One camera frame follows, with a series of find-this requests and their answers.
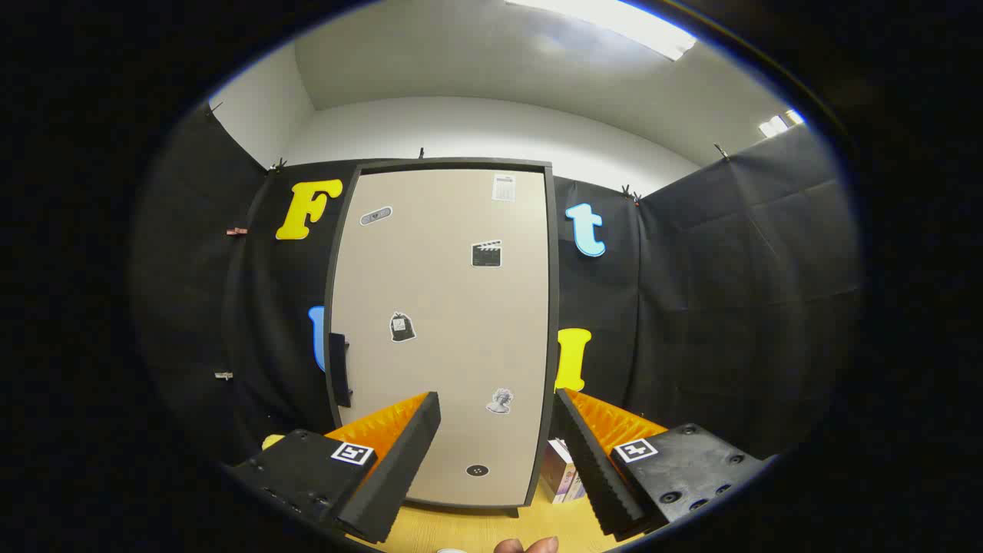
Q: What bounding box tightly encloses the beige shoe cabinet door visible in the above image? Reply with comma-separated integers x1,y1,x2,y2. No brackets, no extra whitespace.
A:
329,167,551,509

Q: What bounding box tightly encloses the black backdrop cloth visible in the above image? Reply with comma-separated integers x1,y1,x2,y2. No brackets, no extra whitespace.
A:
131,104,865,471

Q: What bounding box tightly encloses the dark grey shoe cabinet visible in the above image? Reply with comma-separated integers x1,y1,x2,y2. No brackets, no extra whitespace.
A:
323,157,561,518

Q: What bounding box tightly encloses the long ceiling light panel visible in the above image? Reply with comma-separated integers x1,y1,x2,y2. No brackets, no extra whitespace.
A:
507,0,697,61

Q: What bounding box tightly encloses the small ceiling light panel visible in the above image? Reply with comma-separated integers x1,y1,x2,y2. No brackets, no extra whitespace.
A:
759,109,806,139

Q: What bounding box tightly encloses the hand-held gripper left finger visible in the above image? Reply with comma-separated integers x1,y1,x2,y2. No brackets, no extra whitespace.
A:
229,390,443,545

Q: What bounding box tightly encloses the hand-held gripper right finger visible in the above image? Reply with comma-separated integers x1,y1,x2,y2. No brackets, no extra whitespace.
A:
554,388,770,540

